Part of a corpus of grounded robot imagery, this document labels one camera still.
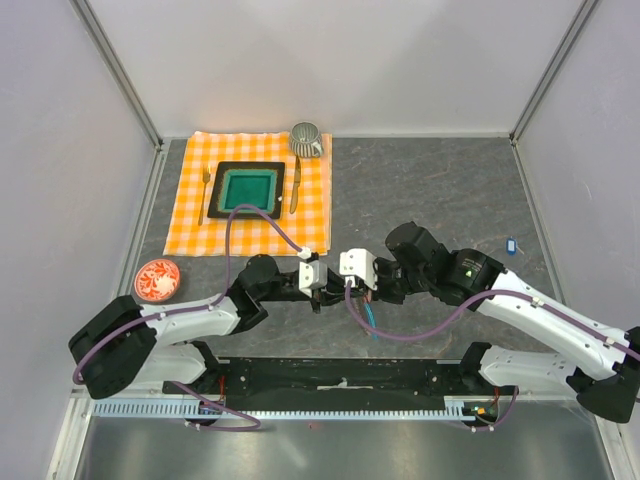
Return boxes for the red white patterned bowl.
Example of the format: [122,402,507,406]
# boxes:
[133,259,181,303]

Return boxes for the grey striped mug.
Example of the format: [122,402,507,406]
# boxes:
[289,122,324,158]

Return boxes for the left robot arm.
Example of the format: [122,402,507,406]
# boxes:
[68,255,344,400]

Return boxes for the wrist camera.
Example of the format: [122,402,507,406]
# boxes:
[298,247,328,298]
[339,248,378,291]

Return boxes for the gold knife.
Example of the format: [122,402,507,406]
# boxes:
[289,156,302,215]

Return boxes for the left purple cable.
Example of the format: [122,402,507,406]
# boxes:
[72,203,311,432]

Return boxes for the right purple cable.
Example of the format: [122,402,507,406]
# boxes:
[345,279,640,434]

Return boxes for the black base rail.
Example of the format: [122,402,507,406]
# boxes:
[189,357,495,412]

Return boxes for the purple cable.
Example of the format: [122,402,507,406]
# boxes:
[345,279,640,434]
[72,203,311,432]

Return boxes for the gold fork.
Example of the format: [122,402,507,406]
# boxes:
[198,166,211,226]

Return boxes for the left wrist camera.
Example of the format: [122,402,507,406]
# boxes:
[298,247,328,298]

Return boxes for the black green square plate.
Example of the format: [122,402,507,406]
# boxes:
[207,161,286,220]

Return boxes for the orange white checkered cloth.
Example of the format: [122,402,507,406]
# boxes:
[164,130,334,258]

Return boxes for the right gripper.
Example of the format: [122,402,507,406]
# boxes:
[358,256,432,305]

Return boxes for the blue tag key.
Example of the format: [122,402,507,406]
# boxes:
[505,237,524,256]

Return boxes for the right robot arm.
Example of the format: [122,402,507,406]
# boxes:
[339,222,639,424]

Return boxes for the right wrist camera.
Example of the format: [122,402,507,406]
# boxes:
[339,248,378,291]

